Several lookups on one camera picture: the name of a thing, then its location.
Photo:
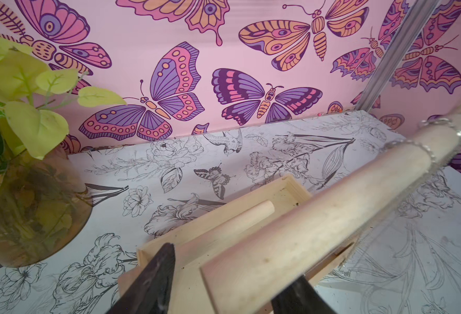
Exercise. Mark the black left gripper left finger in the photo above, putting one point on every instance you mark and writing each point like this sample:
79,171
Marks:
150,292

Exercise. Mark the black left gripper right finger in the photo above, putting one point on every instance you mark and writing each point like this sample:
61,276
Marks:
300,297

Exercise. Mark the wooden jewelry display stand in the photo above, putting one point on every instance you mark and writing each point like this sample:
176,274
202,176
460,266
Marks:
240,256

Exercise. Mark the green potted plant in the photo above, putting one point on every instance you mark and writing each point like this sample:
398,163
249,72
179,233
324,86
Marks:
44,203

